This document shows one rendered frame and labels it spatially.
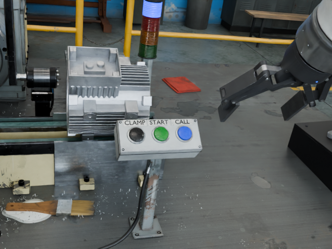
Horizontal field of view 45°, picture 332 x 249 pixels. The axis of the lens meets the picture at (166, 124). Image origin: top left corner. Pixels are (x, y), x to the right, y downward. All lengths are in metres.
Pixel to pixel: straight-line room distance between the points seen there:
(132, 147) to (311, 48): 0.38
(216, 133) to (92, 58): 0.58
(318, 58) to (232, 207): 0.60
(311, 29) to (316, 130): 0.84
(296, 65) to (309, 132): 0.76
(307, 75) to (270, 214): 0.56
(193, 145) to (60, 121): 0.45
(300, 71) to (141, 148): 0.34
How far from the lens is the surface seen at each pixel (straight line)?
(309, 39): 0.57
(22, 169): 1.06
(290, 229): 1.08
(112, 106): 0.97
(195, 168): 1.20
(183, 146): 0.80
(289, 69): 0.62
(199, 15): 6.03
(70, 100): 0.95
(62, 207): 1.00
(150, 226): 0.95
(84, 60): 1.00
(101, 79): 0.93
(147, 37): 1.30
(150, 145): 0.78
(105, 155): 1.04
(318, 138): 1.33
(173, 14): 6.34
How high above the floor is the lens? 1.46
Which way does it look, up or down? 28 degrees down
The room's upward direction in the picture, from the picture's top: 8 degrees clockwise
